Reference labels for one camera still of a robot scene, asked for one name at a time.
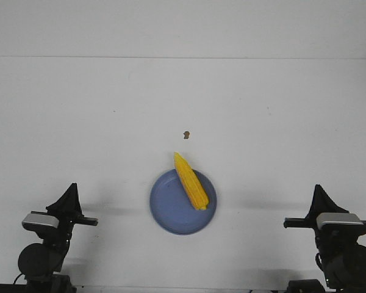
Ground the blue round plate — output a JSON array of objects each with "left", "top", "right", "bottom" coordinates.
[{"left": 149, "top": 169, "right": 217, "bottom": 236}]

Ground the yellow corn cob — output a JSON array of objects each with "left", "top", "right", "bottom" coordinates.
[{"left": 174, "top": 152, "right": 210, "bottom": 211}]

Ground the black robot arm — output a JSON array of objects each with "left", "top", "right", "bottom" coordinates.
[
  {"left": 18, "top": 183, "right": 98, "bottom": 293},
  {"left": 284, "top": 184, "right": 366, "bottom": 292}
]

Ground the small brown table stain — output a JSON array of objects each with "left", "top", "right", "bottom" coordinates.
[{"left": 183, "top": 131, "right": 190, "bottom": 140}]

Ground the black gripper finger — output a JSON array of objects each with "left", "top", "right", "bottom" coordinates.
[
  {"left": 46, "top": 183, "right": 77, "bottom": 217},
  {"left": 68, "top": 183, "right": 83, "bottom": 217},
  {"left": 318, "top": 185, "right": 349, "bottom": 213},
  {"left": 305, "top": 184, "right": 320, "bottom": 220}
]

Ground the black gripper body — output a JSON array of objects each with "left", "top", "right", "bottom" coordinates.
[
  {"left": 284, "top": 218, "right": 366, "bottom": 253},
  {"left": 35, "top": 215, "right": 98, "bottom": 247}
]

